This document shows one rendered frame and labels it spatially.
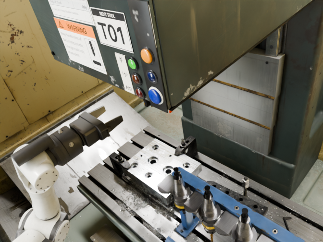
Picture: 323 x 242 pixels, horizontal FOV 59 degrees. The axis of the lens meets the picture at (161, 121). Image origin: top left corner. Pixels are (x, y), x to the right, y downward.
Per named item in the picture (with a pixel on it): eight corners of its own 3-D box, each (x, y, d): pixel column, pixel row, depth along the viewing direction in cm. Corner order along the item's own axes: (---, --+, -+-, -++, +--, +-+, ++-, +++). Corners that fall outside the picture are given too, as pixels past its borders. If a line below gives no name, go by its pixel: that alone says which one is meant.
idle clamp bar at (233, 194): (261, 225, 108) (262, 216, 104) (203, 195, 123) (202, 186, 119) (266, 216, 110) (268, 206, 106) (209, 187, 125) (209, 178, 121)
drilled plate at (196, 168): (167, 205, 117) (166, 198, 114) (123, 173, 134) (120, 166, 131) (202, 170, 128) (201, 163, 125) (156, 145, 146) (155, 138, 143)
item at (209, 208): (220, 208, 80) (219, 193, 76) (212, 220, 77) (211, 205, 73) (206, 201, 82) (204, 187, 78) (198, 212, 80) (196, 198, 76)
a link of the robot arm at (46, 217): (66, 184, 81) (73, 219, 94) (34, 174, 82) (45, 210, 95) (44, 216, 73) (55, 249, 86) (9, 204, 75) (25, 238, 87)
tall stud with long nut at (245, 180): (246, 201, 117) (246, 181, 109) (240, 198, 119) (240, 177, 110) (249, 197, 118) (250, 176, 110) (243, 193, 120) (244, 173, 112)
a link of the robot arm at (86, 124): (104, 117, 75) (66, 143, 69) (113, 143, 81) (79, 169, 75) (79, 102, 83) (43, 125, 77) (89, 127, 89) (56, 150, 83)
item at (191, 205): (194, 216, 81) (193, 215, 80) (180, 207, 84) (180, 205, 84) (208, 200, 84) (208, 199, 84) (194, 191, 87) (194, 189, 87)
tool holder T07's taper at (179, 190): (190, 190, 86) (188, 176, 82) (180, 199, 84) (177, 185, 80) (180, 182, 89) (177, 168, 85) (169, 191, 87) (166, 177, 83)
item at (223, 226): (227, 240, 74) (227, 238, 74) (210, 228, 77) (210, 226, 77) (241, 221, 77) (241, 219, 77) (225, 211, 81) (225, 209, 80)
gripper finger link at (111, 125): (122, 121, 84) (105, 133, 81) (119, 113, 82) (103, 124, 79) (126, 123, 83) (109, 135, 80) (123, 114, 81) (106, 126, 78)
